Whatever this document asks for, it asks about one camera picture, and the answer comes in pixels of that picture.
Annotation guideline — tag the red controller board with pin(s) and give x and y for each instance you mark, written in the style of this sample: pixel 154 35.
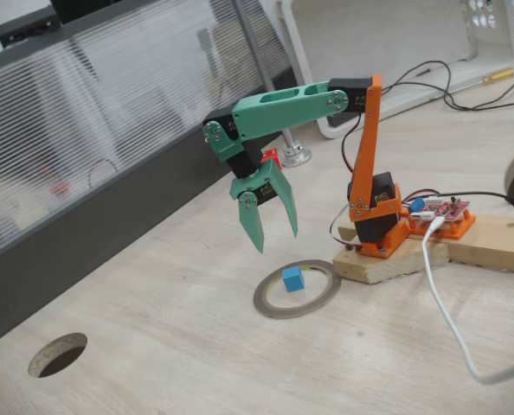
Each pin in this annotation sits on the red controller board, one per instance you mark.
pixel 443 209

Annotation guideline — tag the black box device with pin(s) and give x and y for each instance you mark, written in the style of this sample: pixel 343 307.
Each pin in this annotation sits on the black box device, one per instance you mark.
pixel 27 23

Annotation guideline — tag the wooden base block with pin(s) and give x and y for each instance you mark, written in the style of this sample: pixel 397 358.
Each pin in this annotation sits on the wooden base block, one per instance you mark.
pixel 382 268

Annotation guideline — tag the metal post with foot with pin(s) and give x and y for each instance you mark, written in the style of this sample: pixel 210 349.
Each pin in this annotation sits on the metal post with foot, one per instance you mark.
pixel 257 43

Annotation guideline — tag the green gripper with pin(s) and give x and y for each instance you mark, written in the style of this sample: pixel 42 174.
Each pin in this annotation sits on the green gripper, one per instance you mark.
pixel 260 187

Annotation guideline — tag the grey ribbed desk divider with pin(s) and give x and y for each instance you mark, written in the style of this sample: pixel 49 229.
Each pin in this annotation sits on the grey ribbed desk divider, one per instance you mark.
pixel 110 194

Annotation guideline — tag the blue cube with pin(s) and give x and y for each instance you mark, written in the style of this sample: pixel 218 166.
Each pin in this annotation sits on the blue cube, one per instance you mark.
pixel 292 281

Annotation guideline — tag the small red box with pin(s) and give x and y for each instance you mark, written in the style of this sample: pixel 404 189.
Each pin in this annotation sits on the small red box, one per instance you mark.
pixel 270 155

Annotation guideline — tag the light wooden plank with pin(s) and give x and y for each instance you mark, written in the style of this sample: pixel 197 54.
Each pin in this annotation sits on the light wooden plank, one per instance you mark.
pixel 490 242

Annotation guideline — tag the white plastic frame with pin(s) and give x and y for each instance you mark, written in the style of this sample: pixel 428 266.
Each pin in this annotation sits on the white plastic frame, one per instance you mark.
pixel 503 43

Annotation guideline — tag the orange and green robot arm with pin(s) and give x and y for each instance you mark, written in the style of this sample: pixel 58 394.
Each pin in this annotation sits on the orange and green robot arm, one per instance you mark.
pixel 283 112

